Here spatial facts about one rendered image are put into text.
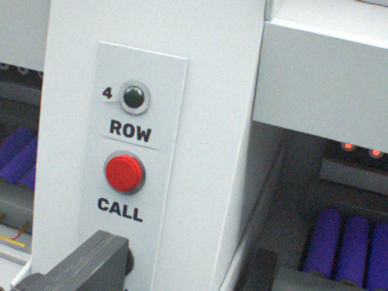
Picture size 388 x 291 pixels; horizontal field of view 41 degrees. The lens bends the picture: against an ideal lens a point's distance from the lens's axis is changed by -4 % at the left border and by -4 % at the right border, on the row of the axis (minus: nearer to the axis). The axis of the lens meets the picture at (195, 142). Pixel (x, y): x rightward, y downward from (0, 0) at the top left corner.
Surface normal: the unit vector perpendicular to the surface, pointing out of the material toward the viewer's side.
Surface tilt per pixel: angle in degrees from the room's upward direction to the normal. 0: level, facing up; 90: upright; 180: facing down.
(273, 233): 17
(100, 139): 90
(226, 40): 90
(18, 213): 107
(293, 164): 90
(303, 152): 90
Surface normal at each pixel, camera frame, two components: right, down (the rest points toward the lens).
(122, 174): -0.30, 0.24
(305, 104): -0.33, 0.51
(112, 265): 0.94, 0.24
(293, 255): 0.07, -0.83
